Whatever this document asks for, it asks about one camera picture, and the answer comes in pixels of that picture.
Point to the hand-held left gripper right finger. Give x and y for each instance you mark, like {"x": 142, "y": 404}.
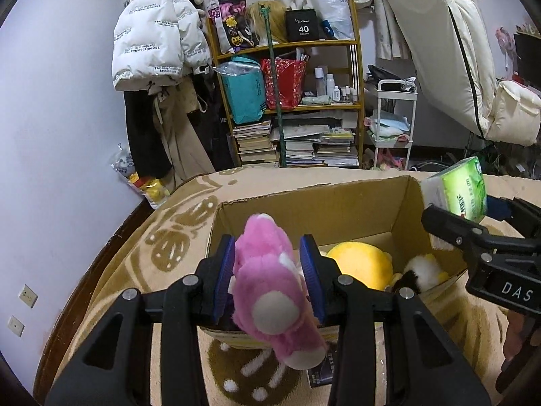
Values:
{"x": 312, "y": 279}

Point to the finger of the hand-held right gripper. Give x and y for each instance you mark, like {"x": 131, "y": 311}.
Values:
{"x": 513, "y": 213}
{"x": 452, "y": 228}

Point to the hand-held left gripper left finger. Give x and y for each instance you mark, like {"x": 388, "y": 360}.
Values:
{"x": 226, "y": 279}

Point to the green tissue pack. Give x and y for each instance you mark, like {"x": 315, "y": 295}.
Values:
{"x": 460, "y": 190}

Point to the pink plush toy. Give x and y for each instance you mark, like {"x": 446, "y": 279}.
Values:
{"x": 270, "y": 287}

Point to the white and black plush toy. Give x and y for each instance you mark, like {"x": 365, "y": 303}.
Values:
{"x": 422, "y": 268}

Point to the yellow plush toy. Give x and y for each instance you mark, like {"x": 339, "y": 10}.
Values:
{"x": 359, "y": 262}

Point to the cardboard box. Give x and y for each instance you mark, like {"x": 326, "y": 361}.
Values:
{"x": 338, "y": 215}

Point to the person's right hand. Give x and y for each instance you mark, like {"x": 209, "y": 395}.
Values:
{"x": 519, "y": 334}

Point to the beige patterned blanket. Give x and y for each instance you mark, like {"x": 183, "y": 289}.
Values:
{"x": 177, "y": 228}

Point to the black booklet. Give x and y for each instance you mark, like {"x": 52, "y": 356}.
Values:
{"x": 321, "y": 374}

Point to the clear bag of snacks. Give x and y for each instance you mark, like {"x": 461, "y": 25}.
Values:
{"x": 143, "y": 182}

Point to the messy pile of books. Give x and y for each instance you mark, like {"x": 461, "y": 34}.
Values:
{"x": 321, "y": 146}

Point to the neat stack of books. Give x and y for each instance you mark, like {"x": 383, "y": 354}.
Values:
{"x": 253, "y": 143}

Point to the white trolley cart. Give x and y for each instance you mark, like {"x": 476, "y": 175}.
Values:
{"x": 395, "y": 89}

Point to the beige coat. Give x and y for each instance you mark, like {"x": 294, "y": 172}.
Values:
{"x": 177, "y": 135}

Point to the black monitor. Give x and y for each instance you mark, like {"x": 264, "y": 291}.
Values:
{"x": 528, "y": 55}

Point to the black coat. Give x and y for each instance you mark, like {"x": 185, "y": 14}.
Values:
{"x": 141, "y": 131}

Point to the pink fan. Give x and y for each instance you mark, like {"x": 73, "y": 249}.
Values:
{"x": 505, "y": 40}

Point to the green pole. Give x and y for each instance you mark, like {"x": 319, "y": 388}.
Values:
{"x": 277, "y": 105}

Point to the teal bag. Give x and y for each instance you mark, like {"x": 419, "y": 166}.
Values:
{"x": 245, "y": 97}

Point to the group of cosmetic bottles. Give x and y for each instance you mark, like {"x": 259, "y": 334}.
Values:
{"x": 334, "y": 89}

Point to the cream recliner chair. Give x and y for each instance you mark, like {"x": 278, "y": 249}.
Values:
{"x": 435, "y": 42}

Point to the red bag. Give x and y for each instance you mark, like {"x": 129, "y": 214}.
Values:
{"x": 289, "y": 84}

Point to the wooden shelf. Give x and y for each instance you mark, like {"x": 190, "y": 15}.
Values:
{"x": 296, "y": 44}

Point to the white plastic bag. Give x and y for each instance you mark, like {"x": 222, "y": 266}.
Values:
{"x": 332, "y": 8}

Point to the black box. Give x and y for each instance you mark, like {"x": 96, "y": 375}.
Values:
{"x": 301, "y": 27}

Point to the white puffer jacket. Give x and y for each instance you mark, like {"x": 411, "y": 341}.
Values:
{"x": 148, "y": 38}

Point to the black printed bag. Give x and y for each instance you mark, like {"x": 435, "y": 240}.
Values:
{"x": 232, "y": 21}

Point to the blond wig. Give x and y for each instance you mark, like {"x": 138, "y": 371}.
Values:
{"x": 274, "y": 21}

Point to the white wall outlet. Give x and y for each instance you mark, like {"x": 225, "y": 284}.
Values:
{"x": 28, "y": 296}
{"x": 16, "y": 326}

